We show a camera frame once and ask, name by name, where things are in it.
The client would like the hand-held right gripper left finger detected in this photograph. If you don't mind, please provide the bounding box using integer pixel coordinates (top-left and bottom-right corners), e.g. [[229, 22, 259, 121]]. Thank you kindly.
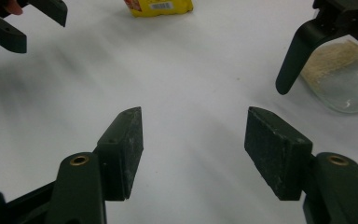
[[92, 106, 145, 202]]

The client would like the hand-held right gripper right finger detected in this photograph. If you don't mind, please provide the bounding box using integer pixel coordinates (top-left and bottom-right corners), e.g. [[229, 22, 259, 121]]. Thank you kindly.
[[244, 106, 313, 202]]

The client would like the glass jar with black lid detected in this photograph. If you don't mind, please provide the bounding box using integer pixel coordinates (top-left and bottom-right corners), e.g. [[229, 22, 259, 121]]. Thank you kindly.
[[275, 0, 358, 115]]

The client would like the yellow green printed spout pouch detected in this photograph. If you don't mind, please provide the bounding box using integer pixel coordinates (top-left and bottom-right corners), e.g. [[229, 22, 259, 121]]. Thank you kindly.
[[124, 0, 194, 18]]

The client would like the white table sheet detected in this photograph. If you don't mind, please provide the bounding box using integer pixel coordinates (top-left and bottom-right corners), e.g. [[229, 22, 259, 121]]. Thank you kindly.
[[0, 0, 358, 224]]

